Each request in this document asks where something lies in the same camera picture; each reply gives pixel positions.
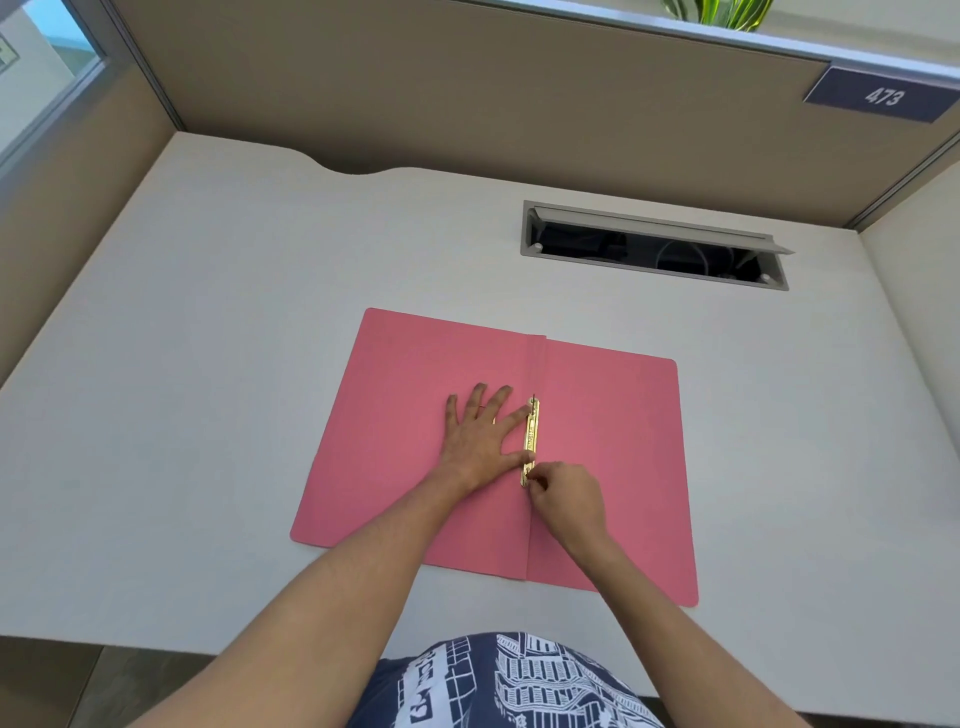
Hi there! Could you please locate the person's left hand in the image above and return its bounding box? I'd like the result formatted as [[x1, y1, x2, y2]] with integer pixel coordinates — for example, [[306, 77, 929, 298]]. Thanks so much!
[[438, 383, 537, 497]]

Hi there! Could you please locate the pink paper file folder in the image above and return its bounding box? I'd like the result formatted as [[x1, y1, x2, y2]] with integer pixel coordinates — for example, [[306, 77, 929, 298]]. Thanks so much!
[[290, 307, 700, 609]]

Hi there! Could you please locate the navy white patterned shirt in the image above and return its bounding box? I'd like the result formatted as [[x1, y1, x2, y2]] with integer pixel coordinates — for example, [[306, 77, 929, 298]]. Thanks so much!
[[366, 631, 666, 728]]

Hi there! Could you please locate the navy cubicle number plate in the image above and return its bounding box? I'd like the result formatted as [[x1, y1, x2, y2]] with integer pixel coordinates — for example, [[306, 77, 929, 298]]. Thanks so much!
[[802, 64, 960, 125]]

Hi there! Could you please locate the grey desk cable tray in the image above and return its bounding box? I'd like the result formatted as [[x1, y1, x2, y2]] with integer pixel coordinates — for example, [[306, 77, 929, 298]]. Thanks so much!
[[521, 199, 796, 292]]

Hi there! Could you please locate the person's right hand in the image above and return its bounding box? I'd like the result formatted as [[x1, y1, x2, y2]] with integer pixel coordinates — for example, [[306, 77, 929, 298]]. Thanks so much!
[[525, 461, 611, 558]]

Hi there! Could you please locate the beige cubicle partition panel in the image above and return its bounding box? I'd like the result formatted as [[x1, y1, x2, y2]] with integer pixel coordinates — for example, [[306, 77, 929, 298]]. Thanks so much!
[[111, 0, 960, 228]]

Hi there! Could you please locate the person's left forearm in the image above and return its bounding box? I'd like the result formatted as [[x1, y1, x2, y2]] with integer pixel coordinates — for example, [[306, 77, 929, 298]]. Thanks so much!
[[126, 466, 528, 728]]

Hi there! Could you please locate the white cable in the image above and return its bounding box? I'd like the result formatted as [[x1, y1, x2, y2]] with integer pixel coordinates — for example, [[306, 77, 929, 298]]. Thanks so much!
[[654, 238, 738, 277]]

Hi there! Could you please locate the gold metal file fastener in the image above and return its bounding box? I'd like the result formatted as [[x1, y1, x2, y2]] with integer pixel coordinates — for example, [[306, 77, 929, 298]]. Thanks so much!
[[520, 394, 541, 489]]

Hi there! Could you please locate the glass partition window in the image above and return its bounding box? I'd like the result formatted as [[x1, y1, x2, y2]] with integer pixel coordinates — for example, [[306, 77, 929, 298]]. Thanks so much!
[[0, 0, 114, 168]]

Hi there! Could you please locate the green potted plant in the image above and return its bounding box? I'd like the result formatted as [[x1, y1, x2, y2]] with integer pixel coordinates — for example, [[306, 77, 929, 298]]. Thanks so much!
[[661, 0, 776, 33]]

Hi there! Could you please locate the person's right forearm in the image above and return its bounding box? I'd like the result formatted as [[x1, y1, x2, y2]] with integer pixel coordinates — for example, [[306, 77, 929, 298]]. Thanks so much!
[[558, 534, 815, 728]]

